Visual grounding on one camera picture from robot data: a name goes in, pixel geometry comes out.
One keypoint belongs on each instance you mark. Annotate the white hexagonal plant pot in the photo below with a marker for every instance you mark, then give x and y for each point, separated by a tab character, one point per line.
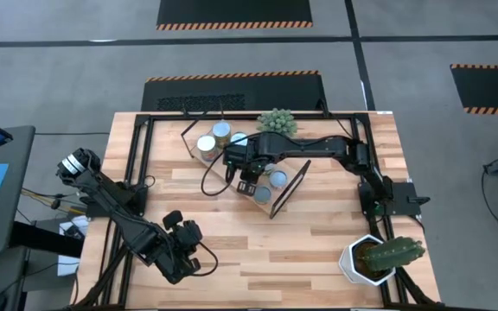
348	263

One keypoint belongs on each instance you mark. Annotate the Green Beans can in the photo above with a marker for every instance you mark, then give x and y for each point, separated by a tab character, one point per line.
238	138

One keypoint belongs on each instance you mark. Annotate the Pears can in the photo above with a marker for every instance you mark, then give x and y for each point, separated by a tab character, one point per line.
221	129

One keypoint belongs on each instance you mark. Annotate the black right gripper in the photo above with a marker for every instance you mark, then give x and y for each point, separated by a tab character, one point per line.
249	153

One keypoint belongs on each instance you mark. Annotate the black operator desk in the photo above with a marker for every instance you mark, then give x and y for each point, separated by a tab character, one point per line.
20	173

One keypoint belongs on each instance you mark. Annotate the green succulent in grey pot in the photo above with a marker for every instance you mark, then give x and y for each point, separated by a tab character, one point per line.
277	121

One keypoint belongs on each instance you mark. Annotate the green cactus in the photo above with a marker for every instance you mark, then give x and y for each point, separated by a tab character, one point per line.
393	254

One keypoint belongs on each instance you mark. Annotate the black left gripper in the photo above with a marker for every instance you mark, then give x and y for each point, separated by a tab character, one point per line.
188	231

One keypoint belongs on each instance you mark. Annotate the black aluminium rig frame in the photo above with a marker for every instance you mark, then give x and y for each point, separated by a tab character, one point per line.
167	116

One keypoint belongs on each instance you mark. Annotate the blue Tomatoes can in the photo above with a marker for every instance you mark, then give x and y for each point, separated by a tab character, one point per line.
206	144

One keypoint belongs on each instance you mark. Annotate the wooden shelf with black frame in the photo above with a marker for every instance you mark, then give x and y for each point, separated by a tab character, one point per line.
293	169

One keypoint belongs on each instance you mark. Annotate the white paper sheet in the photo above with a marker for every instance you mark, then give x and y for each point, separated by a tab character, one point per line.
69	263

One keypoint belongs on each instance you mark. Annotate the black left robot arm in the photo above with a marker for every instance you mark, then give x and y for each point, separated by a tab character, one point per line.
132	233

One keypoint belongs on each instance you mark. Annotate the black hazard-striped floor mat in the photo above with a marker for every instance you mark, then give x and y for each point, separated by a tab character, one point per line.
491	86
231	10
275	90

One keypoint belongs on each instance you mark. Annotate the short blue can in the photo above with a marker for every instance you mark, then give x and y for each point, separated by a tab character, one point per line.
278	179

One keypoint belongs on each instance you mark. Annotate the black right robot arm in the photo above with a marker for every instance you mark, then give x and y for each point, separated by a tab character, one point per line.
318	149

